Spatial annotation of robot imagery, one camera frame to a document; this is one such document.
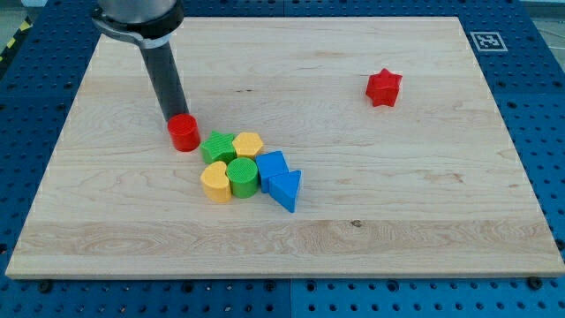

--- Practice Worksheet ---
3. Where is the white fiducial marker tag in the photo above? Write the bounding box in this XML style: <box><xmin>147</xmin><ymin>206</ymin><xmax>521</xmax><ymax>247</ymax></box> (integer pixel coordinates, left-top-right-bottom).
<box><xmin>471</xmin><ymin>31</ymin><xmax>508</xmax><ymax>52</ymax></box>

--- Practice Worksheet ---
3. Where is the red cylinder block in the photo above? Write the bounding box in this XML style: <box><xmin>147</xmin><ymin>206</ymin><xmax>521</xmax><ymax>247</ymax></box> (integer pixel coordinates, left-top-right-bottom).
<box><xmin>167</xmin><ymin>113</ymin><xmax>200</xmax><ymax>152</ymax></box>

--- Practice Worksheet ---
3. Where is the blue cube block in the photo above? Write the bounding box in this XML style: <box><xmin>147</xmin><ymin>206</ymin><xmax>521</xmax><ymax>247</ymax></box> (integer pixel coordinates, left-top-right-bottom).
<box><xmin>255</xmin><ymin>150</ymin><xmax>289</xmax><ymax>193</ymax></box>

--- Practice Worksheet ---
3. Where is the yellow hexagon block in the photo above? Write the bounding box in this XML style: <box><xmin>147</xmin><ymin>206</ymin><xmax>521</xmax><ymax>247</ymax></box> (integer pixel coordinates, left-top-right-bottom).
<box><xmin>232</xmin><ymin>132</ymin><xmax>264</xmax><ymax>160</ymax></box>

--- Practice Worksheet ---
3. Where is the light wooden board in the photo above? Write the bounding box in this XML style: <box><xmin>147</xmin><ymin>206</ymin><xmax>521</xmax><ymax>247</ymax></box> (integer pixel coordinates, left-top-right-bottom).
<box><xmin>6</xmin><ymin>17</ymin><xmax>564</xmax><ymax>280</ymax></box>

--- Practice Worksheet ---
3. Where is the red star block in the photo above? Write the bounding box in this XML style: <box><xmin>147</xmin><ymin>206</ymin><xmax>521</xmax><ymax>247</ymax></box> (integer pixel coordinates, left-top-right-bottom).
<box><xmin>365</xmin><ymin>68</ymin><xmax>403</xmax><ymax>107</ymax></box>

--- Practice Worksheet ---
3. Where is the green star block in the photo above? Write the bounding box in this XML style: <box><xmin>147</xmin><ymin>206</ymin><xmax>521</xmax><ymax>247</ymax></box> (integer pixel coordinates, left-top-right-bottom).
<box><xmin>200</xmin><ymin>131</ymin><xmax>237</xmax><ymax>164</ymax></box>

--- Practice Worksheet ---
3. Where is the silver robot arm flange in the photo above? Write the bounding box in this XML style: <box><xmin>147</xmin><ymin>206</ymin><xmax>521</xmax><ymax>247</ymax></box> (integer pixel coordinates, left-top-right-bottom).
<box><xmin>91</xmin><ymin>0</ymin><xmax>185</xmax><ymax>49</ymax></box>

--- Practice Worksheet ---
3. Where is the yellow heart block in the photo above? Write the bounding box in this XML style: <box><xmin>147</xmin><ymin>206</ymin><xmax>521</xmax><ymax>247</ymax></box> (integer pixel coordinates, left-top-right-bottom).
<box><xmin>200</xmin><ymin>161</ymin><xmax>231</xmax><ymax>203</ymax></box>

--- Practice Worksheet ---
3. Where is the green cylinder block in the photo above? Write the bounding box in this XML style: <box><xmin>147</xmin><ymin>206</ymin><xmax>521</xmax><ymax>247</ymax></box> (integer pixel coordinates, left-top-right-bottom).
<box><xmin>227</xmin><ymin>157</ymin><xmax>259</xmax><ymax>199</ymax></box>

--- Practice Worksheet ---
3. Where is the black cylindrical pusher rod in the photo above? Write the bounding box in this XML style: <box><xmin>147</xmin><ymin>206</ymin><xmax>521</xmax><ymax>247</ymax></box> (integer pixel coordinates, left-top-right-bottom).
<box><xmin>140</xmin><ymin>42</ymin><xmax>189</xmax><ymax>122</ymax></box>

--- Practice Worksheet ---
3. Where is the blue triangle block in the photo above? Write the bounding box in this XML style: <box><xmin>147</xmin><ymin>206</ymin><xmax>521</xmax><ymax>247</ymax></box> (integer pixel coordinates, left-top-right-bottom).
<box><xmin>268</xmin><ymin>170</ymin><xmax>302</xmax><ymax>213</ymax></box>

